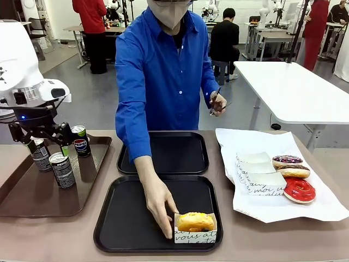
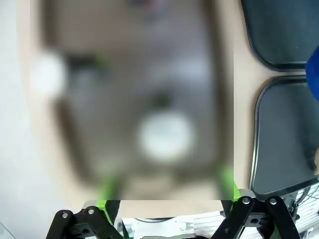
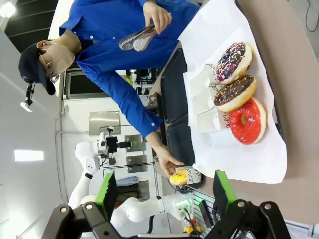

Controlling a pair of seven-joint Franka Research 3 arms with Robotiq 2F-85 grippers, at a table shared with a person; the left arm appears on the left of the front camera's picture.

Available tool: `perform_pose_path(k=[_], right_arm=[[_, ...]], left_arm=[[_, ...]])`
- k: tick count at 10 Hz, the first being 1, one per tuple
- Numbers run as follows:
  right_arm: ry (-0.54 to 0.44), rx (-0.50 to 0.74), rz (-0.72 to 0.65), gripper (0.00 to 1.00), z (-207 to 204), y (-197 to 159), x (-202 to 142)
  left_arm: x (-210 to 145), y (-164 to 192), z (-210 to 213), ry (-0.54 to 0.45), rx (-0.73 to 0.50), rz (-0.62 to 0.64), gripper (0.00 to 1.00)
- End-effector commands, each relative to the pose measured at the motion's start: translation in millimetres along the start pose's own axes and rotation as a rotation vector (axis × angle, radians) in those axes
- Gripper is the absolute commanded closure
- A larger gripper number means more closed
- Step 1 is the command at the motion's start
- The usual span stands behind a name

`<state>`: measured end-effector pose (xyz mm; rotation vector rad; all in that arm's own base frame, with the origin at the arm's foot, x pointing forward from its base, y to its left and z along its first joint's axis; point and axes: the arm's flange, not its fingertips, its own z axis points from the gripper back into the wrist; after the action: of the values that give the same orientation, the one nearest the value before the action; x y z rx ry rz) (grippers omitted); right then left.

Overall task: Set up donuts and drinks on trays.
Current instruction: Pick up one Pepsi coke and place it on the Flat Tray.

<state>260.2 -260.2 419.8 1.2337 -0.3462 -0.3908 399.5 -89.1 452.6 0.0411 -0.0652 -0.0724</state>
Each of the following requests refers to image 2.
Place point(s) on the brown plastic tray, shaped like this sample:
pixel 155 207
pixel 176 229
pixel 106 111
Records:
pixel 124 74

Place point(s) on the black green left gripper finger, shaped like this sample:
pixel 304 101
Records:
pixel 104 211

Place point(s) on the person's right forearm blue sleeve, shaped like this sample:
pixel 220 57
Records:
pixel 314 72

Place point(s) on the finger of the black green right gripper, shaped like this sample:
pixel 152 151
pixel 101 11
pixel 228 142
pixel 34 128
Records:
pixel 249 211

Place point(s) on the black plastic tray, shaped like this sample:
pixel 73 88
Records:
pixel 281 30
pixel 284 139

